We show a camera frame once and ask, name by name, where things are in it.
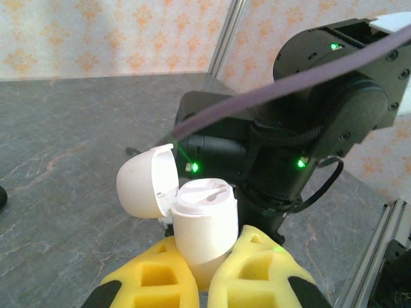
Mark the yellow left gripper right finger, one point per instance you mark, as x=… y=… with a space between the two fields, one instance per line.
x=257 y=269

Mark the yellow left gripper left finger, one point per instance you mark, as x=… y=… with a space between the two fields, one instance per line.
x=160 y=266

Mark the white earbud charging case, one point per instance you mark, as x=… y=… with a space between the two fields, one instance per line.
x=205 y=231

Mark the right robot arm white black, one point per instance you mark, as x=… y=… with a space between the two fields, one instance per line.
x=391 y=22

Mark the black round charging case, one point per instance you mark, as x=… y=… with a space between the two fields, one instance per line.
x=2 y=199

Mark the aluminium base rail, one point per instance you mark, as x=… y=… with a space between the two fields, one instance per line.
x=369 y=256

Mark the aluminium frame post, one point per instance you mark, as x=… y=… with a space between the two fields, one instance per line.
x=228 y=32

